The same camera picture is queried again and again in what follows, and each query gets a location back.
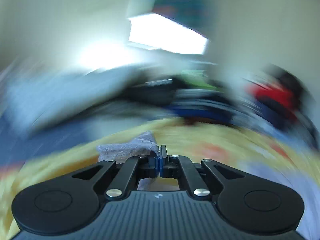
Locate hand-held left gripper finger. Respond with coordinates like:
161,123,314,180
160,145,247,201
72,151,160,201

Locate grey-blue small cloth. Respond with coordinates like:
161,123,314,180
96,131,160,162

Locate pile of dark clothes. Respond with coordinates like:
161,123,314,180
122,75,253,128

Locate yellow floral blanket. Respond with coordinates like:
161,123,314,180
0,119,320,240

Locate green object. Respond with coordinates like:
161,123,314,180
180,69,218,90

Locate blue bed sheet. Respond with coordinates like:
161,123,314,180
0,116,105,168

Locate light grey-blue bedding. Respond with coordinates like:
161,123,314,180
0,64,143,133

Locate bright window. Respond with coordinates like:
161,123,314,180
128,12,210,55

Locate colourful curtain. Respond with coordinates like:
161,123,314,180
152,0,218,28

